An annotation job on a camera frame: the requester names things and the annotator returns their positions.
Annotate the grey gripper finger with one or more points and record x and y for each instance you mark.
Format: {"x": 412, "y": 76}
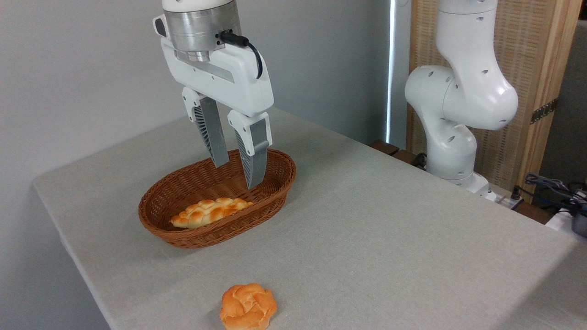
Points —
{"x": 213, "y": 133}
{"x": 257, "y": 151}

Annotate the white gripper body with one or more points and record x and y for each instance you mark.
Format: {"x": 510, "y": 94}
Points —
{"x": 229, "y": 75}

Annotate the long braided bread loaf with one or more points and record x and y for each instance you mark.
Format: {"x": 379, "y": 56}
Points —
{"x": 206, "y": 213}

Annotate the round knotted bread roll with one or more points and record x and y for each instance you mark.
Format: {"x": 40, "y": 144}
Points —
{"x": 247, "y": 307}

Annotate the brown oval wicker basket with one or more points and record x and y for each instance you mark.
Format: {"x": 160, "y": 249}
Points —
{"x": 206, "y": 234}

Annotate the dark brown wooden bench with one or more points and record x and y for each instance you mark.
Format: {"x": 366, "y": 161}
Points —
{"x": 387, "y": 147}

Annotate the grey tablecloth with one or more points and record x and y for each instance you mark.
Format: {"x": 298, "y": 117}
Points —
{"x": 390, "y": 229}

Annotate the white power strip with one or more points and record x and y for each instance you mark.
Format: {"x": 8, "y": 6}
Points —
{"x": 504, "y": 198}

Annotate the metal screen hinge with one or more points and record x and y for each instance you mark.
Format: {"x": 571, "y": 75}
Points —
{"x": 544, "y": 111}

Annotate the wooden bamboo folding screen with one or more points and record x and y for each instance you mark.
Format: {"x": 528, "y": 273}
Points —
{"x": 527, "y": 46}

